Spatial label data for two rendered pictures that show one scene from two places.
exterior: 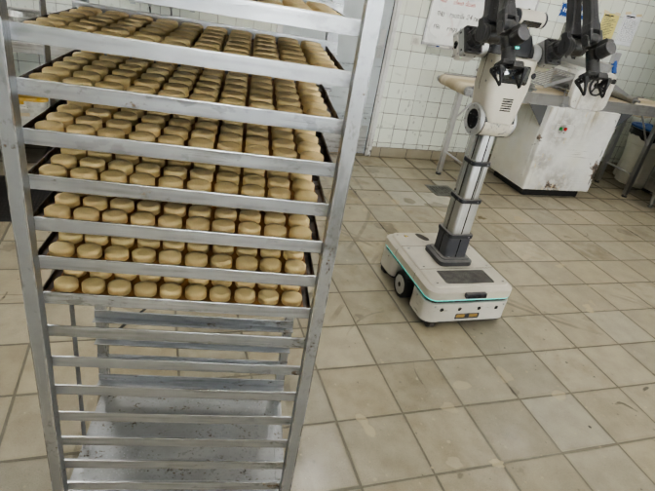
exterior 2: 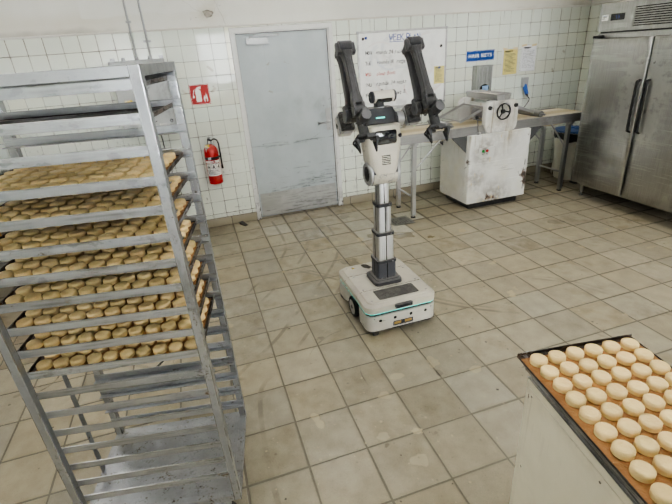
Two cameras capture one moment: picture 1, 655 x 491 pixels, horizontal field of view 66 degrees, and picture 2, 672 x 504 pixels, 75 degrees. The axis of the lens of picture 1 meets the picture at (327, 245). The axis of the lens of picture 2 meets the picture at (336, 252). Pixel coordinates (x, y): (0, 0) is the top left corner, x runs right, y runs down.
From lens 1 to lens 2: 0.70 m
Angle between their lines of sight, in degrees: 6
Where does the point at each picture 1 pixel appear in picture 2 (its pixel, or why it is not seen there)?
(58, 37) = not seen: outside the picture
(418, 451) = (356, 433)
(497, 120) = (383, 172)
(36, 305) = (22, 382)
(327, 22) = (138, 182)
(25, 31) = not seen: outside the picture
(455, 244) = (384, 267)
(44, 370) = (41, 422)
